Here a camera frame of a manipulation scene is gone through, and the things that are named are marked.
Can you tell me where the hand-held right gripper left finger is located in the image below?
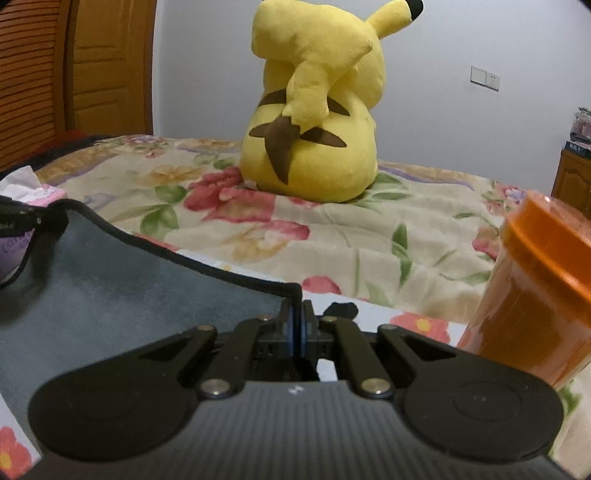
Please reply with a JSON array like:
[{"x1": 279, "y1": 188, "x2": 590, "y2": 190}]
[{"x1": 134, "y1": 299, "x2": 297, "y2": 398}]

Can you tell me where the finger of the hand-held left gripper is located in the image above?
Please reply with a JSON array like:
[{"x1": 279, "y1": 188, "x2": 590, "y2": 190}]
[{"x1": 0, "y1": 195, "x2": 71, "y2": 243}]

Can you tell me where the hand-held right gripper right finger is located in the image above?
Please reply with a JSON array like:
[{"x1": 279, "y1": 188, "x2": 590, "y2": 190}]
[{"x1": 301, "y1": 299, "x2": 459, "y2": 400}]

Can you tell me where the grey towel with black edge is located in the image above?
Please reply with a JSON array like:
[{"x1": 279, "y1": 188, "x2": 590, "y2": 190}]
[{"x1": 0, "y1": 198, "x2": 303, "y2": 416}]

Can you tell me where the pink tissue pack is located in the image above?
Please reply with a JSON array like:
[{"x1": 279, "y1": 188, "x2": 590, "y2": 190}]
[{"x1": 0, "y1": 165, "x2": 65, "y2": 206}]

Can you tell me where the wooden louvered panel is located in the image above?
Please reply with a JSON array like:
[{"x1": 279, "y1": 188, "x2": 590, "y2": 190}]
[{"x1": 0, "y1": 0, "x2": 71, "y2": 172}]

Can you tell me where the floral blanket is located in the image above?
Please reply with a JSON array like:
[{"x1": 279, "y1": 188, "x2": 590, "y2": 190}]
[{"x1": 34, "y1": 134, "x2": 591, "y2": 462}]

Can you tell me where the wooden door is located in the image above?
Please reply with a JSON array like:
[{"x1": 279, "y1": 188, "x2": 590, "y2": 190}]
[{"x1": 65, "y1": 0, "x2": 158, "y2": 137}]

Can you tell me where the yellow plush toy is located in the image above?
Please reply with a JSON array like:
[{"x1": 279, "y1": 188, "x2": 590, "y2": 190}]
[{"x1": 240, "y1": 0, "x2": 424, "y2": 204}]

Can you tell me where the orange plastic jar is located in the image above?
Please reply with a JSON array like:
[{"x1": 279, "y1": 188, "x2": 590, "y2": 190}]
[{"x1": 455, "y1": 190, "x2": 591, "y2": 393}]

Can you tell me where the wooden cabinet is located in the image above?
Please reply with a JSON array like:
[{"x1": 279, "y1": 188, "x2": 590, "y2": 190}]
[{"x1": 551, "y1": 148, "x2": 591, "y2": 214}]

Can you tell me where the stack of books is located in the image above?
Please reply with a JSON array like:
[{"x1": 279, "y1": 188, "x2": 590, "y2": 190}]
[{"x1": 569, "y1": 106, "x2": 591, "y2": 160}]

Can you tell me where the white wall switch plate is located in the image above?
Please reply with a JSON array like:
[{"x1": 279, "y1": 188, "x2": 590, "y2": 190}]
[{"x1": 470, "y1": 65, "x2": 502, "y2": 92}]

